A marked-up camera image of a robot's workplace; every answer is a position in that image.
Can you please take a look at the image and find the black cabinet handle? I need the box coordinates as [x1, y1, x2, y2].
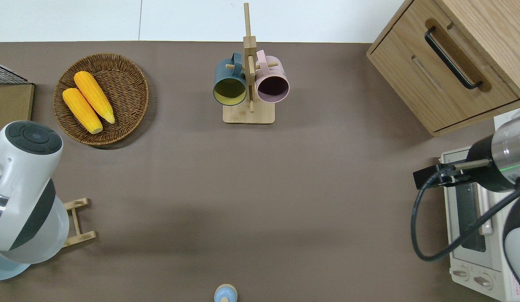
[424, 26, 484, 90]

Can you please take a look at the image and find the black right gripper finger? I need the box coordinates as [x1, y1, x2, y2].
[413, 164, 458, 190]

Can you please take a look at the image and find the dark blue mug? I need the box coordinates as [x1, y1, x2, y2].
[213, 52, 247, 106]

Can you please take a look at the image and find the brown wicker basket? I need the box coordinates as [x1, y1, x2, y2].
[53, 53, 150, 146]

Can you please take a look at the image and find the wire and wood shelf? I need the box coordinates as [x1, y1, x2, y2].
[0, 61, 35, 139]

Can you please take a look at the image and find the blue service bell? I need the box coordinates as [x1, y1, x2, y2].
[214, 284, 238, 302]

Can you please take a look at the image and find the gray plate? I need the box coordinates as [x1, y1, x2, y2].
[0, 251, 31, 281]

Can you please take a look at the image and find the white toaster oven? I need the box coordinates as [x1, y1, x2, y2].
[438, 145, 520, 302]

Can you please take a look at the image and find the yellow corn cob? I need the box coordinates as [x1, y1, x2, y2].
[62, 87, 104, 135]
[74, 71, 115, 124]

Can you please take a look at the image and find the brown table mat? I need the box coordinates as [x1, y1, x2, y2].
[0, 41, 520, 302]

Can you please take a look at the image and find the wooden mug tree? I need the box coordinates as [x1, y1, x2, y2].
[223, 3, 276, 125]

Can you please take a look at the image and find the wooden plate rack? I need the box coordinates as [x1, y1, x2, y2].
[61, 197, 97, 249]

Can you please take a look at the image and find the pink mug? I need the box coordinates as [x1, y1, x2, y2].
[255, 49, 290, 104]

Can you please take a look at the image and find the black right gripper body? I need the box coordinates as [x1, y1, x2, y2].
[465, 135, 520, 193]

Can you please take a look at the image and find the wooden cabinet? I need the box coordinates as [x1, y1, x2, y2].
[366, 0, 520, 137]

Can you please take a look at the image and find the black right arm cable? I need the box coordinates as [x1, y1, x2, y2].
[411, 166, 520, 263]

